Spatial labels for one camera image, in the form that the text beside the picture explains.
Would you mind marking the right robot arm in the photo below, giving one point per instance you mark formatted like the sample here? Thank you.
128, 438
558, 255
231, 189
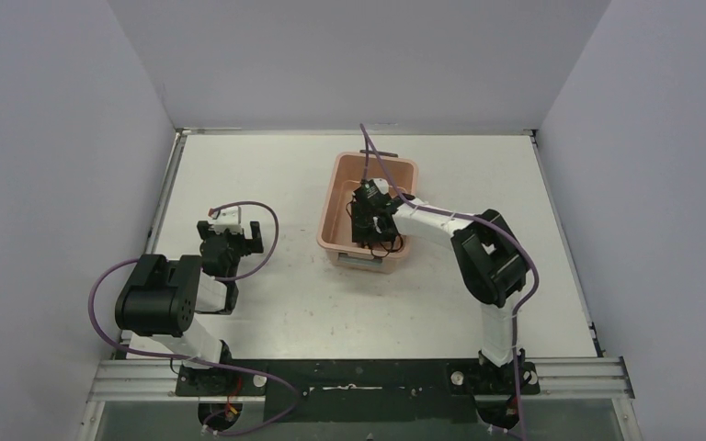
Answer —
492, 267

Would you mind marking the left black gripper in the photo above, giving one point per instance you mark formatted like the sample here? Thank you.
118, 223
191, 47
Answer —
229, 234

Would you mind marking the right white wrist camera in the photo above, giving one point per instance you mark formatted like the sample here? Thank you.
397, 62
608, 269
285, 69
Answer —
380, 184

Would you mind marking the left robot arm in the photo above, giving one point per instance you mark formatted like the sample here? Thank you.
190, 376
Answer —
162, 299

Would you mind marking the pink plastic bin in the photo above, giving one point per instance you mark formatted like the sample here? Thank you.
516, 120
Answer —
335, 232

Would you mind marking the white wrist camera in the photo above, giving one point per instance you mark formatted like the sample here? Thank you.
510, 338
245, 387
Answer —
228, 219
380, 184

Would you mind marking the aluminium front rail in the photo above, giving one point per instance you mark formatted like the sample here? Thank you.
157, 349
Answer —
559, 378

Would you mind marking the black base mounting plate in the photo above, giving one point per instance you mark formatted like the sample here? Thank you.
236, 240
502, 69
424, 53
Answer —
455, 390

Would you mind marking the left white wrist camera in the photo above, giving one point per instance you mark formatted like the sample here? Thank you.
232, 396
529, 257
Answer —
228, 219

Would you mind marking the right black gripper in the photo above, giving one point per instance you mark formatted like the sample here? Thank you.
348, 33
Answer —
363, 231

